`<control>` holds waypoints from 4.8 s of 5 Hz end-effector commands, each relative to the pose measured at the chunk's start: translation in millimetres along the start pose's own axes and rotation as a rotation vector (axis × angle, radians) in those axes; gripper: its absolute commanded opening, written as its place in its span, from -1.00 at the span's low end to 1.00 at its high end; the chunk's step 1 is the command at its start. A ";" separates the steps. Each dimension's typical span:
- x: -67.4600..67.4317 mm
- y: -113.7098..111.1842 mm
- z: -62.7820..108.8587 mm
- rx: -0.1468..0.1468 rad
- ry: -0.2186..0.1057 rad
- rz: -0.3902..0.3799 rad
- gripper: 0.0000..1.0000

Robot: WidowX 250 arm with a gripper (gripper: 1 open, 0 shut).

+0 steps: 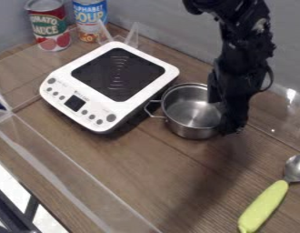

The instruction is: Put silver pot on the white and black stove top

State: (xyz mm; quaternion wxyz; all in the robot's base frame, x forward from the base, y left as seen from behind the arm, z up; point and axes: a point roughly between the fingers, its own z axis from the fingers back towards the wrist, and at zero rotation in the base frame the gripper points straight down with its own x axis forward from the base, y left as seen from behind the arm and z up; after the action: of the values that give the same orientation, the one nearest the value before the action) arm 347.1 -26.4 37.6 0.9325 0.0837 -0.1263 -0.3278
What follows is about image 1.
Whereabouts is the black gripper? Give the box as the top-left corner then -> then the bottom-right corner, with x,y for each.
208,52 -> 270,136

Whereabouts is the silver pot with handles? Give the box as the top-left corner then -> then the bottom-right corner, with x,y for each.
144,83 -> 223,140

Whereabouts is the white and black induction stove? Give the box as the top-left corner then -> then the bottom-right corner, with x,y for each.
39,42 -> 180,134

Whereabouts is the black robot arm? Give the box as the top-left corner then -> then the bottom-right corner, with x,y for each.
183,0 -> 276,135

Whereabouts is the alphabet soup can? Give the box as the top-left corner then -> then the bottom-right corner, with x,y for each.
74,0 -> 108,43

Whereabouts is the tomato sauce can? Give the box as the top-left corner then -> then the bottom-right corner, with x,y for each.
24,0 -> 72,52

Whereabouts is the spoon with green handle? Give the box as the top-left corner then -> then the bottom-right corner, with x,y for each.
239,155 -> 300,233

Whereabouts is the clear acrylic corner bracket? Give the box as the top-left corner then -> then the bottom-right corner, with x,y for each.
96,21 -> 140,48

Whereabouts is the black metal frame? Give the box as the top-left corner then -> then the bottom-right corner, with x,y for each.
0,189 -> 43,233

